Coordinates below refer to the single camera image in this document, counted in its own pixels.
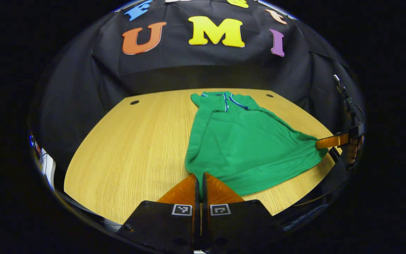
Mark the white object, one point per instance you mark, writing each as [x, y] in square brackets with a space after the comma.
[48, 167]

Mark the green T-shirt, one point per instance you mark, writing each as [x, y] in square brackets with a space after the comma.
[245, 148]

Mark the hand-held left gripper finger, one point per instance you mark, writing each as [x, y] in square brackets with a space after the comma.
[204, 211]
[197, 211]

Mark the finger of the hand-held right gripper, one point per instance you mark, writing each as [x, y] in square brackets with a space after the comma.
[331, 141]

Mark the black backdrop cloth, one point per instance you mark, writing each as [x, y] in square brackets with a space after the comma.
[189, 70]

